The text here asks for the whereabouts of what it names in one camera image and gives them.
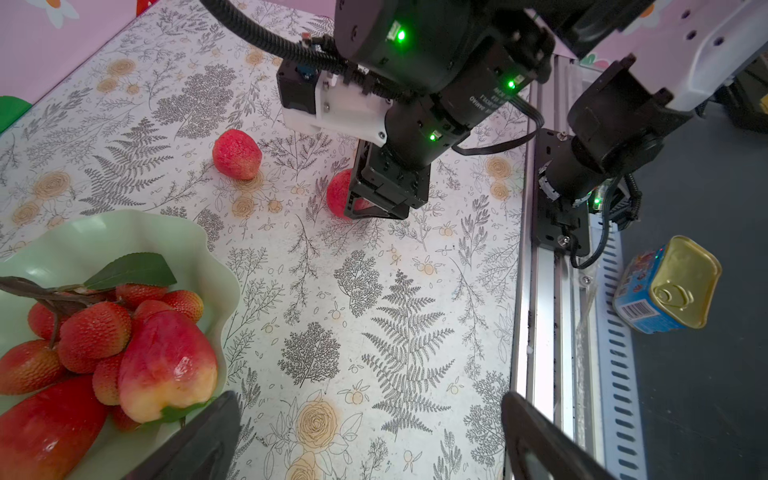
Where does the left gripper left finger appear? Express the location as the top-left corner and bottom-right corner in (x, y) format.
(124, 391), (241, 480)

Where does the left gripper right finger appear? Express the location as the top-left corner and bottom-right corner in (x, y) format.
(501, 391), (613, 480)

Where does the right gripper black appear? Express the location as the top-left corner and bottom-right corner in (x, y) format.
(344, 140), (430, 220)

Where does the pink fake fruit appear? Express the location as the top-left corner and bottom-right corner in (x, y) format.
(212, 129), (263, 181)
(326, 169), (353, 219)

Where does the red wax apple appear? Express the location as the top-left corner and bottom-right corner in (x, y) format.
(118, 310), (218, 424)
(1, 375), (108, 479)

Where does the red fake berry bunch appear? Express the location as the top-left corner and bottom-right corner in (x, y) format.
(1, 253), (214, 426)

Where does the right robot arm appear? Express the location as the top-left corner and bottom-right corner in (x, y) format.
(205, 1), (767, 220)

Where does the light green fruit bowl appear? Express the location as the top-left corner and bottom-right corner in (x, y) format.
(1, 210), (241, 479)

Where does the blue tin can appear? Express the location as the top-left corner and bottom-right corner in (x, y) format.
(612, 235), (722, 334)

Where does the aluminium frame rail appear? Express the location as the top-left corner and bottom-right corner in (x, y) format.
(506, 53), (649, 480)

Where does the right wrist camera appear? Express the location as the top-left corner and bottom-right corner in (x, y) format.
(276, 60), (391, 147)

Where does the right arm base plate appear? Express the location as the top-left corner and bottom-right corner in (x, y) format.
(530, 128), (643, 271)

